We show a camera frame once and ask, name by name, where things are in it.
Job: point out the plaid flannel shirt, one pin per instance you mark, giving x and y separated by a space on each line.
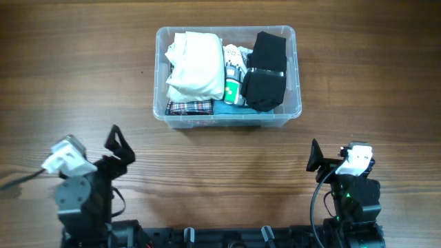
190 108

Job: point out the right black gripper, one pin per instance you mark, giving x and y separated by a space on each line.
317 158

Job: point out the white pixel-print t-shirt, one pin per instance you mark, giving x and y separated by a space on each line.
235 71

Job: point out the clear plastic storage container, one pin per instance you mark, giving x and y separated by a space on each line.
244 37

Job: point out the beige cloth garment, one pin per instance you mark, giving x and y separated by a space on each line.
198 72

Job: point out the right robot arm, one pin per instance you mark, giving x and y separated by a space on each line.
356 197

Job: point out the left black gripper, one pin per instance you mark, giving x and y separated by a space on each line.
122 151

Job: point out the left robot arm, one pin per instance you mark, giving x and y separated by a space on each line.
84 198

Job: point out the black taped garment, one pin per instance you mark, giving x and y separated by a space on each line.
265 81

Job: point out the blue denim jeans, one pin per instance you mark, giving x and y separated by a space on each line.
220 107

